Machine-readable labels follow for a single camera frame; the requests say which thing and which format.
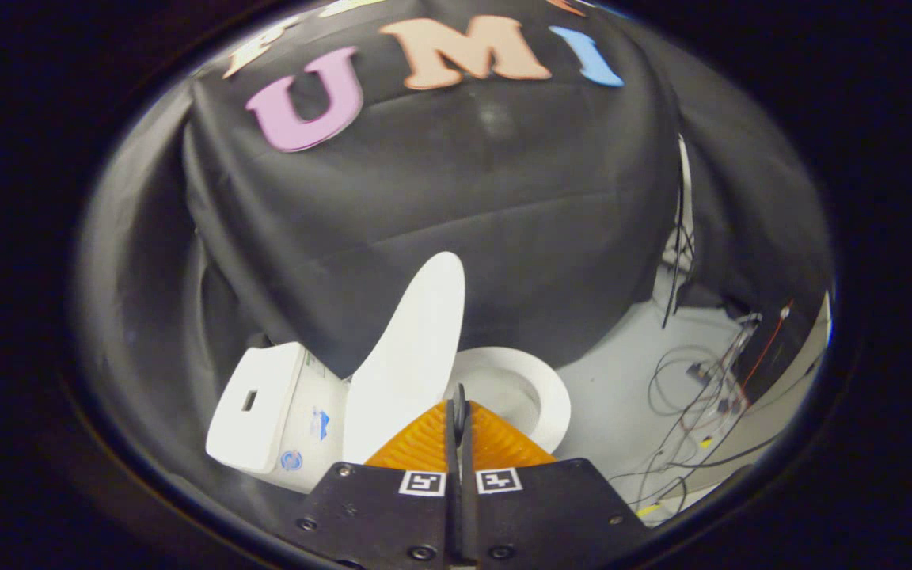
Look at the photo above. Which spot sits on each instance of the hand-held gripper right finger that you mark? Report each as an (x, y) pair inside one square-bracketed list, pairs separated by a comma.
[(535, 514)]

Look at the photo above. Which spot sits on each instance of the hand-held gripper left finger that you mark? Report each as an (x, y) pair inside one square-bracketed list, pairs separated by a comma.
[(393, 514)]

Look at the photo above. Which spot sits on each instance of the black tripod stand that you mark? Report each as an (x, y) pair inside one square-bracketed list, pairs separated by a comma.
[(678, 237)]

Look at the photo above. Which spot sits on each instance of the white toilet lid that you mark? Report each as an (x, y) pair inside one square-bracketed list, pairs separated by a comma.
[(408, 356)]

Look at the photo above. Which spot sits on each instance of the white toilet seat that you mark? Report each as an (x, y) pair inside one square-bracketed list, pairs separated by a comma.
[(555, 396)]

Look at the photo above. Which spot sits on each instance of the black backdrop cloth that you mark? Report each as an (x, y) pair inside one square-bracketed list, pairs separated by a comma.
[(464, 198)]

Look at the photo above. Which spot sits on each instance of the white ceramic toilet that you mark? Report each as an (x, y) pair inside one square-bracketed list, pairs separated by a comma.
[(274, 396)]

